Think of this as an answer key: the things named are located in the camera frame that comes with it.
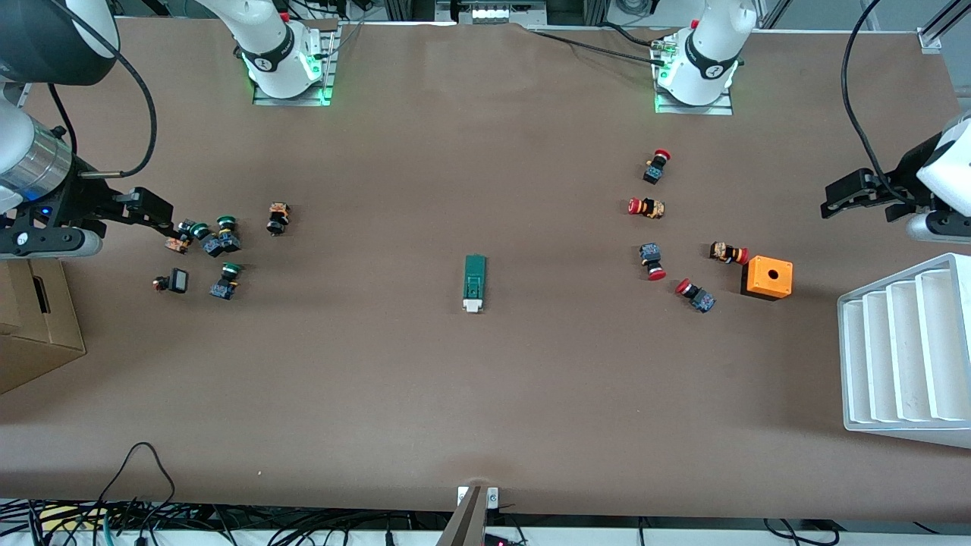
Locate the green button blue contact block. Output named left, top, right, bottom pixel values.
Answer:
left=209, top=262, right=245, bottom=302
left=190, top=222, right=223, bottom=259

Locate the black square push button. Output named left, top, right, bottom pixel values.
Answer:
left=151, top=267, right=190, bottom=296

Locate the green button black body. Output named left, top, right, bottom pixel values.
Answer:
left=215, top=215, right=243, bottom=255

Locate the brown cardboard box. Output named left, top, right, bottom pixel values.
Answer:
left=0, top=258, right=87, bottom=396

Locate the white stepped plastic rack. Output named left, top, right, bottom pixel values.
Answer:
left=836, top=252, right=971, bottom=450

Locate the lit white device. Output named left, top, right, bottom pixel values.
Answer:
left=435, top=0, right=548, bottom=25

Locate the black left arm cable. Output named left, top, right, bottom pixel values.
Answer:
left=841, top=0, right=922, bottom=207

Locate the orange button enclosure box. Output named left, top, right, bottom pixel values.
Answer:
left=740, top=255, right=795, bottom=303

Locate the aluminium frame profile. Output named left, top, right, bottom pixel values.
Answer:
left=916, top=0, right=971, bottom=52

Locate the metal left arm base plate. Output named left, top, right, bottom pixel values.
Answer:
left=653, top=30, right=735, bottom=117

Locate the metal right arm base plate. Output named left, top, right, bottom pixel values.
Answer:
left=252, top=21, right=340, bottom=108

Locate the black looped cable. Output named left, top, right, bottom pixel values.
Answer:
left=97, top=441, right=178, bottom=526

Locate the black cable to arm base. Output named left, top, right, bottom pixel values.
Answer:
left=529, top=27, right=670, bottom=66

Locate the tangled black cable bundle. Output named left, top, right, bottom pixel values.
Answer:
left=0, top=497, right=460, bottom=546

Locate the brown post with metal bracket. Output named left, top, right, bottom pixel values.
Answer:
left=435, top=485, right=501, bottom=546

